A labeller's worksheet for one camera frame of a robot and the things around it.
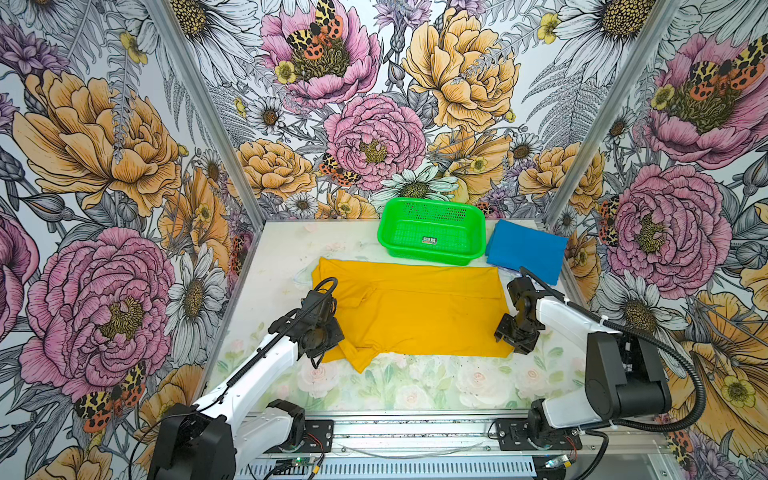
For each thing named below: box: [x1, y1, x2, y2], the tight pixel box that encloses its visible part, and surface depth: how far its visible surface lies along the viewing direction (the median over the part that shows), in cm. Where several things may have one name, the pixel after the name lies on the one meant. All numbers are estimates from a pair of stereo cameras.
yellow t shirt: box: [311, 259, 515, 373], surface depth 99 cm
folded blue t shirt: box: [486, 219, 568, 285], surface depth 116 cm
